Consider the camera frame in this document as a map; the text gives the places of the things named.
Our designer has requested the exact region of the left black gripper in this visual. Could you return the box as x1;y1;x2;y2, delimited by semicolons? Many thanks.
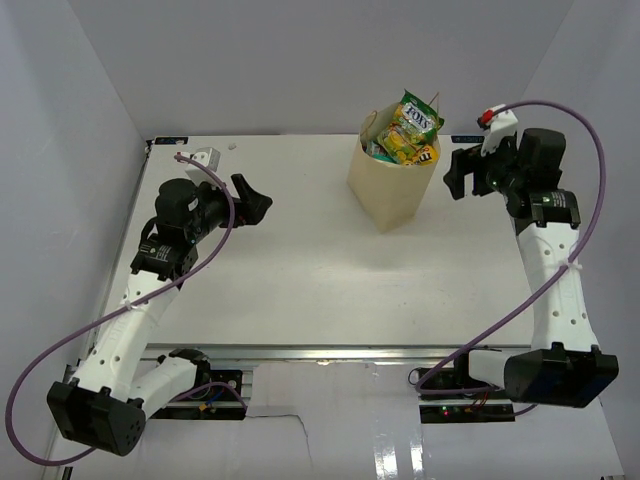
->
186;174;272;243

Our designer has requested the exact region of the teal snack packet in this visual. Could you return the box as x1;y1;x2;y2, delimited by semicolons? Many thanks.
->
364;140;395;164

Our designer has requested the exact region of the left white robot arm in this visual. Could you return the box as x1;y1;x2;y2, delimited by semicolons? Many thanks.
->
47;174;273;456

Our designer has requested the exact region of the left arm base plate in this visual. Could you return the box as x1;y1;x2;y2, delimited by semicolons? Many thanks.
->
152;370;253;421

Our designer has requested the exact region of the brown paper bag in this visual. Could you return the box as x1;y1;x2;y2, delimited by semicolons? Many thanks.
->
347;101;441;233

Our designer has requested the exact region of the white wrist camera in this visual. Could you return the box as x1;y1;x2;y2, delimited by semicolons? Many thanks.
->
177;147;221;186
477;104;518;157

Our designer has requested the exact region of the aluminium table frame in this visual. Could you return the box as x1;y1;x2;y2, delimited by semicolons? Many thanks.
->
49;133;569;471

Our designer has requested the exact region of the white paper sheet front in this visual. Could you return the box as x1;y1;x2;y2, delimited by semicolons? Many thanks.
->
70;363;624;479

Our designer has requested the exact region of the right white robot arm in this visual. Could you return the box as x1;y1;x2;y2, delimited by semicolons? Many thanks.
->
444;128;619;408

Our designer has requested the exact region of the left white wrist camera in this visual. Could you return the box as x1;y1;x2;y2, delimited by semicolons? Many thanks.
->
177;147;221;186

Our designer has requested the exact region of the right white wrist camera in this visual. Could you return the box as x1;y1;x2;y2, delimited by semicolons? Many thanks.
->
477;104;518;157

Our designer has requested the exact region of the yellow candy packet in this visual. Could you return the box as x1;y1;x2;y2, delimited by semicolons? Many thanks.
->
402;144;440;166

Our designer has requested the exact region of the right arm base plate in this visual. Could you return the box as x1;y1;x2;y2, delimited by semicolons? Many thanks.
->
419;368;516;425

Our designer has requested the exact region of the green yellow snack packet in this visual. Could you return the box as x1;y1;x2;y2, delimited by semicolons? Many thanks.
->
376;90;445;166

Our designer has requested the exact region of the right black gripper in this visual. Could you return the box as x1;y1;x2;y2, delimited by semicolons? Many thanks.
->
445;132;526;200

